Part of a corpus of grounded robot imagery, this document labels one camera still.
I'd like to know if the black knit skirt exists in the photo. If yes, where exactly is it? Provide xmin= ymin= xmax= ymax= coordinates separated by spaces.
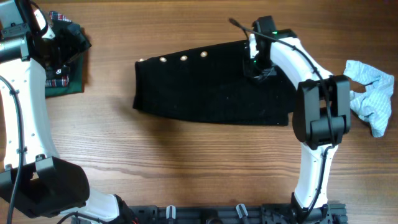
xmin=132 ymin=40 xmax=295 ymax=126

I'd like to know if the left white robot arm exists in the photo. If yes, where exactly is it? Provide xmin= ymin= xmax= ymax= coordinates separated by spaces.
xmin=1 ymin=19 xmax=136 ymax=223

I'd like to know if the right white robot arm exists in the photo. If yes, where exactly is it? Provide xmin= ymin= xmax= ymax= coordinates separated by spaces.
xmin=248 ymin=30 xmax=351 ymax=223

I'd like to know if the plaid folded shirt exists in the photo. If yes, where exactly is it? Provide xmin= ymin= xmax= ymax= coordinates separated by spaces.
xmin=45 ymin=11 xmax=71 ymax=88

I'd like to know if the light blue striped cloth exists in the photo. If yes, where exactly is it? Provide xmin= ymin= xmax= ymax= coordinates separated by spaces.
xmin=343 ymin=60 xmax=395 ymax=138

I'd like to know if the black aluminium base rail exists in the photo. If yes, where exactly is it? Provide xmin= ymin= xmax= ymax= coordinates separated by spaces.
xmin=127 ymin=203 xmax=348 ymax=224

